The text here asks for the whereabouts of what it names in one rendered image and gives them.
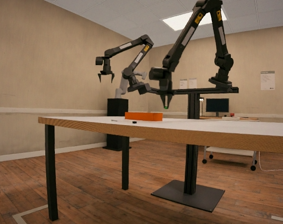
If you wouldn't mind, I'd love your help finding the orange three-compartment bin rack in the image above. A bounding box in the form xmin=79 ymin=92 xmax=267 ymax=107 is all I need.
xmin=125 ymin=112 xmax=162 ymax=121

